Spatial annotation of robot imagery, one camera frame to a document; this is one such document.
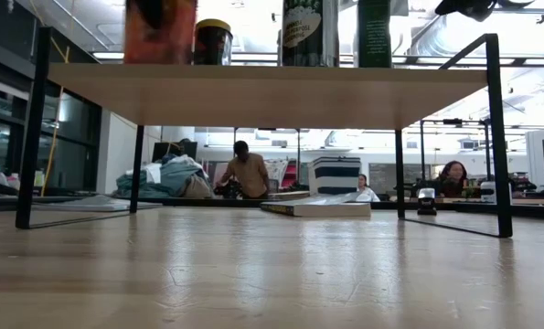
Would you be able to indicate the dark spice tin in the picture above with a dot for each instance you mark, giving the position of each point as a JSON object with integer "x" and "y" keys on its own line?
{"x": 374, "y": 36}

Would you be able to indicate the black book yellow title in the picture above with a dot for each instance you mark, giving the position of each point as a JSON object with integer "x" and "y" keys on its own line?
{"x": 326, "y": 209}

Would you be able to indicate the yellow-lid spice jar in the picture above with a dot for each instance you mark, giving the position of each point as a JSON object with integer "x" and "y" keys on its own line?
{"x": 212, "y": 43}

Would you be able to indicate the black table frame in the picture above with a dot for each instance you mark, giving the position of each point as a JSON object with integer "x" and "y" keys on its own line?
{"x": 207, "y": 201}

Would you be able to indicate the orange spice bottle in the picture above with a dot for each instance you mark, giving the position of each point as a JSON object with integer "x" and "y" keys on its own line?
{"x": 162, "y": 39}

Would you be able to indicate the person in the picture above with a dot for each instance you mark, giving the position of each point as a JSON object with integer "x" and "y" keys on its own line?
{"x": 249, "y": 176}
{"x": 453, "y": 178}
{"x": 367, "y": 192}

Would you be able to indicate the pile of clothes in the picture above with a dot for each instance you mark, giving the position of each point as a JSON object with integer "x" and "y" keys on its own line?
{"x": 166, "y": 180}

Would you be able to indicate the small white device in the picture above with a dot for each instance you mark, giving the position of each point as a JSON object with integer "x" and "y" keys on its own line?
{"x": 487, "y": 192}

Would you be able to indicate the white black-striped box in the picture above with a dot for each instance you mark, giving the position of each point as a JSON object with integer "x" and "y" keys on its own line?
{"x": 334, "y": 176}

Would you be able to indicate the black metal stand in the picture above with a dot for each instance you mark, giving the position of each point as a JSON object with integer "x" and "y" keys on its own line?
{"x": 422, "y": 151}

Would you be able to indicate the white-lid seasoning jar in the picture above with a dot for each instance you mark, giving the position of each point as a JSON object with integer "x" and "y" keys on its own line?
{"x": 306, "y": 36}

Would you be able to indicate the black white illustrated book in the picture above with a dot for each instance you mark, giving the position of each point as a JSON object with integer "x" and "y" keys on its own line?
{"x": 98, "y": 204}

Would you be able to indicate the wooden shelf black metal legs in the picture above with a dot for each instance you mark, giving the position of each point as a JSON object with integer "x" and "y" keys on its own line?
{"x": 271, "y": 96}

